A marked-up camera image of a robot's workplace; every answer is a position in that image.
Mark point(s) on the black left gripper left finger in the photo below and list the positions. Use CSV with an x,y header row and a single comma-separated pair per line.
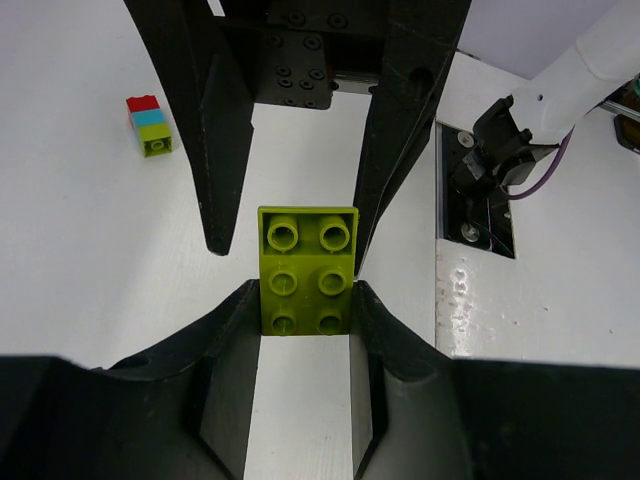
x,y
180,409

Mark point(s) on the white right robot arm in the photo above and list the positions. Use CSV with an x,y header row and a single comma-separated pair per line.
x,y
535,119

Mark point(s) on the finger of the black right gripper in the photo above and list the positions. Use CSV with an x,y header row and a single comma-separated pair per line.
x,y
421,39
210,102

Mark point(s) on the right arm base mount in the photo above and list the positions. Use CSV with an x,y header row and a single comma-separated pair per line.
x,y
473,216

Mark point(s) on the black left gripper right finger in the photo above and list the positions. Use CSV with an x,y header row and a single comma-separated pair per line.
x,y
419,414

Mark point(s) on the green blue red lego stack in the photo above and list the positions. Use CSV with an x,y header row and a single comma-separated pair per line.
x,y
150,125

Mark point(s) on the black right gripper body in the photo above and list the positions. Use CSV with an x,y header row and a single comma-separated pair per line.
x,y
298,54

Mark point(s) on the green 2x3 lego brick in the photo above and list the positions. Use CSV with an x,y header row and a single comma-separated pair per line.
x,y
306,269

